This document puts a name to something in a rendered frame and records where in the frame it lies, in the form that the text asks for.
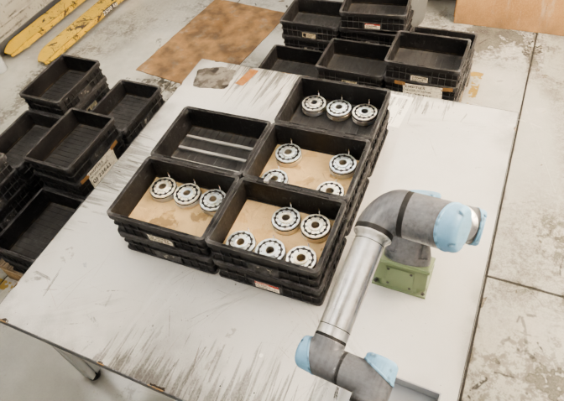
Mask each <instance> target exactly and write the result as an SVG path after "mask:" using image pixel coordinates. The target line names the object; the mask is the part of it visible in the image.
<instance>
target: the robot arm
mask: <svg viewBox="0 0 564 401"><path fill-rule="evenodd" d="M487 214H488V213H487V212H486V211H485V210H483V209H481V208H479V207H474V206H468V205H464V204H462V203H459V202H454V201H450V200H443V199H441V194H440V193H438V192H435V191H430V190H391V191H388V192H386V193H384V194H382V195H380V196H379V197H377V198H376V199H375V200H373V201H372V202H371V203H370V204H369V205H368V206H367V207H366V208H365V209H364V210H363V212H362V213H361V215H360V216H359V218H358V220H357V222H356V224H355V227H354V228H353V230H354V232H355V235H356V236H355V238H354V239H353V242H352V246H351V247H350V249H349V252H348V254H347V257H346V259H345V262H344V264H343V266H342V270H341V272H340V273H339V276H338V278H337V281H336V283H335V286H334V288H333V291H332V293H331V296H330V298H329V300H328V302H327V304H326V308H325V310H324V312H323V314H322V317H321V320H320V322H319V325H318V327H317V328H316V332H315V335H314V336H304V337H303V338H302V339H301V341H300V343H299V345H298V347H297V348H296V351H295V364H296V365H297V367H299V368H301V369H303V370H305V371H307V372H308V373H310V374H311V375H315V376H317V377H319V378H322V379H324V380H326V381H328V382H330V383H333V384H335V385H337V386H338V387H340V388H344V389H346V390H347V391H349V392H351V393H352V394H351V397H350V399H349V401H389V396H390V394H391V392H392V389H393V387H394V382H395V379H396V376H397V373H398V370H399V368H398V366H397V364H396V363H395V362H393V361H392V360H390V359H388V358H387V357H383V356H381V355H379V354H376V353H374V352H368V353H367V354H366V356H365V357H364V358H361V357H358V356H356V355H354V354H352V353H350V352H346V351H344V349H345V347H346V344H347V341H348V339H349V336H350V335H351V332H352V330H353V326H354V324H355V321H356V319H357V317H358V313H359V311H360V309H361V307H362V304H363V301H364V298H365V296H366V293H367V292H368V288H369V285H370V284H371V281H372V279H373V275H374V273H375V270H376V268H377V266H378V264H379V260H380V258H381V256H382V253H383V251H384V255H385V256H386V257H387V258H389V259H391V260H393V261H395V262H397V263H401V264H404V265H408V266H412V267H419V268H424V267H428V266H430V264H431V247H434V248H437V249H439V250H441V251H443V252H449V253H457V252H459V251H460V250H461V249H462V247H463V245H464V244H465V243H466V244H467V245H469V246H471V245H472V246H477V245H478V244H479V243H480V240H481V237H482V234H483V229H484V226H485V222H486V218H487Z"/></svg>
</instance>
